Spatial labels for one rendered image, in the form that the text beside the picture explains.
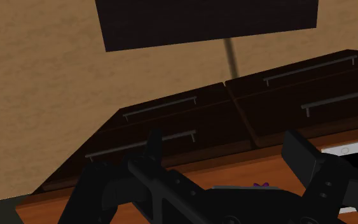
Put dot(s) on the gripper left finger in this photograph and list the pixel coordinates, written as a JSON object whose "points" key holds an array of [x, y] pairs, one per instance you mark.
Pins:
{"points": [[154, 183]]}

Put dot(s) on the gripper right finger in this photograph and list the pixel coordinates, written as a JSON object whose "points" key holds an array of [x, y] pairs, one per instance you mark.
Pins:
{"points": [[318, 173]]}

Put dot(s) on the dark brown chest of drawers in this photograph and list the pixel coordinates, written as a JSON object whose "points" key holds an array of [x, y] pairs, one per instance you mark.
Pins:
{"points": [[228, 124]]}

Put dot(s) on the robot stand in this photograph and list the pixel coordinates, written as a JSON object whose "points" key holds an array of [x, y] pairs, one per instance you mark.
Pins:
{"points": [[203, 21]]}

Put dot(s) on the grey flat thing purple top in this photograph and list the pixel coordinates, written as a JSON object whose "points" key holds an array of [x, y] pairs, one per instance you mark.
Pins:
{"points": [[260, 185]]}

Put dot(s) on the white phone with black screen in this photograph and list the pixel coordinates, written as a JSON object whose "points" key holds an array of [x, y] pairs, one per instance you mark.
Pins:
{"points": [[343, 150]]}

